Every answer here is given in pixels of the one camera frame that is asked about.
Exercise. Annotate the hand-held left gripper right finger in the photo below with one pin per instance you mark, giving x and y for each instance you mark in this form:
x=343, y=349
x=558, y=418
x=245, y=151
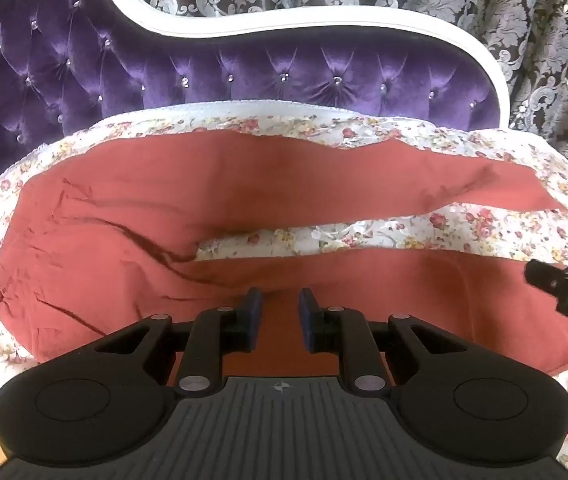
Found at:
x=309, y=312

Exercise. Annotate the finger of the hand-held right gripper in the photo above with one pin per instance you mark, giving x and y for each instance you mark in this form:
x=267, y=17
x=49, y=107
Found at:
x=541, y=275

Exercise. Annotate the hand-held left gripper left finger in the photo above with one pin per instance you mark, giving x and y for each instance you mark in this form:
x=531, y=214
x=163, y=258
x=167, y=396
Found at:
x=252, y=310

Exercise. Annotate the rust red pants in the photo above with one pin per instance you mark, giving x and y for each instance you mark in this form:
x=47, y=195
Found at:
x=164, y=200

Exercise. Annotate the floral printed blanket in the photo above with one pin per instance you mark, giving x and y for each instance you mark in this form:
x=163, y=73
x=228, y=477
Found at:
x=343, y=232

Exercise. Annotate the brown damask curtain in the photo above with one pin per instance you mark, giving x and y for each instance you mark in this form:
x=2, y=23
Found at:
x=538, y=35

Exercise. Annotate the purple tufted sofa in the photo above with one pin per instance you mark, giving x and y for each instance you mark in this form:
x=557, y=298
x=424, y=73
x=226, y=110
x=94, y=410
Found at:
x=114, y=75

